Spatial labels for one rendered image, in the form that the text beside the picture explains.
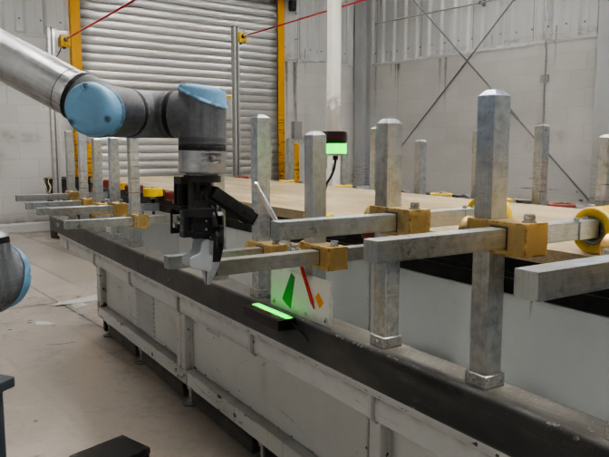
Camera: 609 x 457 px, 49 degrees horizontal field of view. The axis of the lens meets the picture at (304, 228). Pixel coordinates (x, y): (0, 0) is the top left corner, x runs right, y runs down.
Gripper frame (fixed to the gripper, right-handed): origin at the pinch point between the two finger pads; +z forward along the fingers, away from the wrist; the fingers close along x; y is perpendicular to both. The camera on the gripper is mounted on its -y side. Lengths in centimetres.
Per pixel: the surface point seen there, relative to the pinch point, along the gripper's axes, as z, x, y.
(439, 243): -13, 51, -11
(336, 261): -2.2, 4.9, -26.3
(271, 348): 24.8, -25.7, -28.4
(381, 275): -2.2, 21.6, -25.1
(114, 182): -12, -152, -26
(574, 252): -9, 47, -46
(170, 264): 0.9, -23.5, -0.6
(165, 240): 13, -151, -47
